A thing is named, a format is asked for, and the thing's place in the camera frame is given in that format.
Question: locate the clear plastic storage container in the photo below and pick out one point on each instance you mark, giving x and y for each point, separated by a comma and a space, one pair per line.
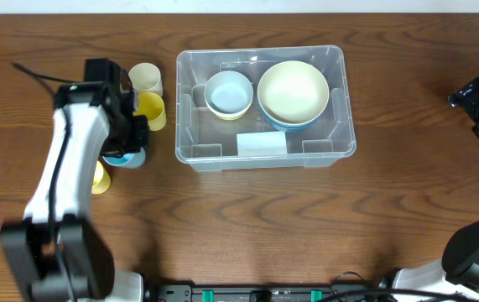
208, 143

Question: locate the blue cup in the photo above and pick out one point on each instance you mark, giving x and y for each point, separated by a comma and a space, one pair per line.
127, 161

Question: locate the dark blue large bowl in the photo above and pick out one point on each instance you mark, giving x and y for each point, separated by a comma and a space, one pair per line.
285, 126

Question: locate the yellow small bowl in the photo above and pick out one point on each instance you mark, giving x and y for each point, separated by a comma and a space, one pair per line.
229, 117

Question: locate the cream cup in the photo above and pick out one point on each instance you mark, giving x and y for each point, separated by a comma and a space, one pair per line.
146, 77

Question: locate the white small bowl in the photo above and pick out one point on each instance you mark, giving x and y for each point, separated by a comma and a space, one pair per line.
214, 110

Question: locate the yellow cup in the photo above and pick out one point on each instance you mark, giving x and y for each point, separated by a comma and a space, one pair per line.
151, 105
101, 181

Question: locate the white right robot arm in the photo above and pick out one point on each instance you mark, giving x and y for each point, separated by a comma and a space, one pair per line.
457, 272

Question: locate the beige large bowl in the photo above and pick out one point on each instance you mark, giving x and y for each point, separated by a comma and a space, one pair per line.
293, 91

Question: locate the white label in container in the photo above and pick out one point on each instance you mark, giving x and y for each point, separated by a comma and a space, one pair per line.
261, 144

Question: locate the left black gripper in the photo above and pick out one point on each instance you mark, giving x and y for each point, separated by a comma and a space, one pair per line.
139, 132

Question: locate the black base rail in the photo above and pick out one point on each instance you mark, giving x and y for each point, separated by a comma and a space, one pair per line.
263, 293

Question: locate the light blue small bowl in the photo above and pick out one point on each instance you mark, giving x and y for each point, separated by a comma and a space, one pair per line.
228, 91

